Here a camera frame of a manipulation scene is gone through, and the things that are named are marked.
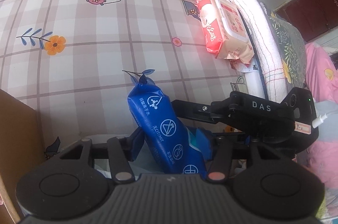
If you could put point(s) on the brown cardboard box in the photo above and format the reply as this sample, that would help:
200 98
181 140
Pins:
22 149

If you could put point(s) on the pink grey cartoon blanket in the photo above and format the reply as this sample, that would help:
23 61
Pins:
321 157

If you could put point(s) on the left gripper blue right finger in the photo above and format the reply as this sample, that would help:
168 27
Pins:
218 150

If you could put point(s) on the grey white quilt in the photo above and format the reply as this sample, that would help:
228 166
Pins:
275 83

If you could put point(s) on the green leaf pattern pillow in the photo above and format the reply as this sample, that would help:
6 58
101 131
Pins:
291 47

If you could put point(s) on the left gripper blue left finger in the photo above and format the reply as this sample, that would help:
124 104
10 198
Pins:
121 151

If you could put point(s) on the red white wipes pack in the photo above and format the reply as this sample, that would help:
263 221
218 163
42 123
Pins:
224 31

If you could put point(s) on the blue wet wipes pack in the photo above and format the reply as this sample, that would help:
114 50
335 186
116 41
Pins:
171 143

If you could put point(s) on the dark red wooden door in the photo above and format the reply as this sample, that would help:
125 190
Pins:
311 17

